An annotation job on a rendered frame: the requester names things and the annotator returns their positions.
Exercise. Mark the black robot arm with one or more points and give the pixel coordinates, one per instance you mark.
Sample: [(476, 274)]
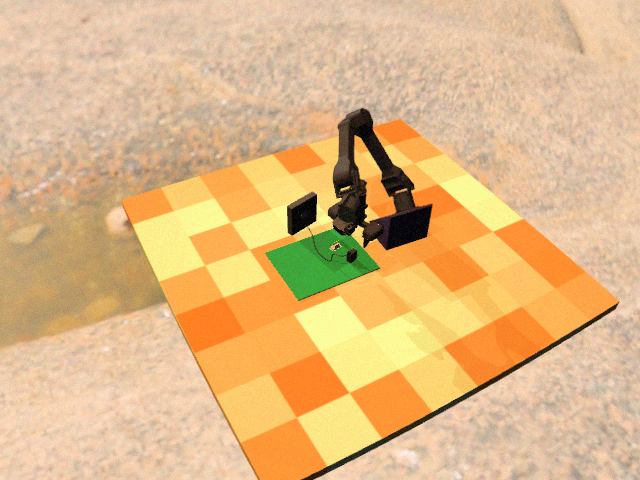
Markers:
[(346, 172)]

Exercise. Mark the green board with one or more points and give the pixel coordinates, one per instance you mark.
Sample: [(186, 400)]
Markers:
[(306, 273)]

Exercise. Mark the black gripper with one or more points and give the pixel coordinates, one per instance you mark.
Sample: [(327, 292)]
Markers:
[(370, 232)]

